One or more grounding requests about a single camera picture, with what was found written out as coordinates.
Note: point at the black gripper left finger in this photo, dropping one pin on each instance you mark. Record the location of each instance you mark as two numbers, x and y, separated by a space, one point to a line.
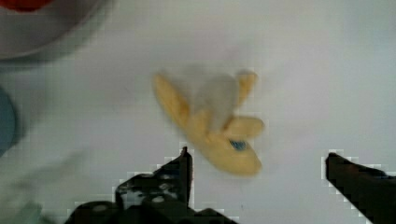
160 197

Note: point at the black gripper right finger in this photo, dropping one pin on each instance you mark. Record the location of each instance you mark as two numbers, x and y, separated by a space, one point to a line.
370 190

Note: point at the peeled toy banana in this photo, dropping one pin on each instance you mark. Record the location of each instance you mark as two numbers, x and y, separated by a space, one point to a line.
209 122

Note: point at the blue cup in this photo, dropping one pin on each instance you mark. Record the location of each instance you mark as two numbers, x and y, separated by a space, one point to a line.
7 122

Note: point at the grey round plate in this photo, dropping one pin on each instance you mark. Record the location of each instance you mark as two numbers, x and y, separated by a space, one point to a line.
24 34

